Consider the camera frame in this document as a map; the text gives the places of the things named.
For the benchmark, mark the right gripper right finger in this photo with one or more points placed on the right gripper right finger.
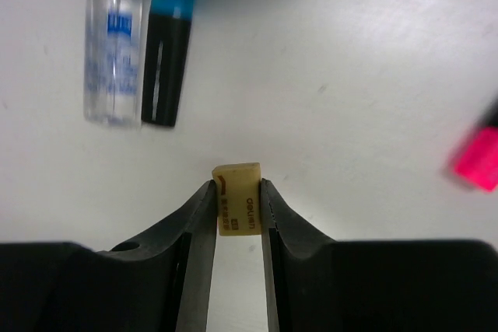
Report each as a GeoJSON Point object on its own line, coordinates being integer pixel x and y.
{"type": "Point", "coordinates": [315, 283]}

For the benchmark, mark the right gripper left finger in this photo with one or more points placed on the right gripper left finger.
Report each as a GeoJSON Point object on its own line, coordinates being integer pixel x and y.
{"type": "Point", "coordinates": [159, 280]}

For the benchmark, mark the yellow eraser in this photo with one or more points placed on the yellow eraser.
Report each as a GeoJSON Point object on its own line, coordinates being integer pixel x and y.
{"type": "Point", "coordinates": [238, 199]}

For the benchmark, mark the black pink highlighter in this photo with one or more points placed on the black pink highlighter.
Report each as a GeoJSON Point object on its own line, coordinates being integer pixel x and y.
{"type": "Point", "coordinates": [473, 162]}

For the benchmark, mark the clear spray bottle blue cap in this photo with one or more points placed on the clear spray bottle blue cap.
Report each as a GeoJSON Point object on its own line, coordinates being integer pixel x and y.
{"type": "Point", "coordinates": [112, 54]}

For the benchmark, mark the black marker blue cap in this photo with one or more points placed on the black marker blue cap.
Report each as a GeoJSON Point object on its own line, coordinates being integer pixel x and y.
{"type": "Point", "coordinates": [167, 42]}

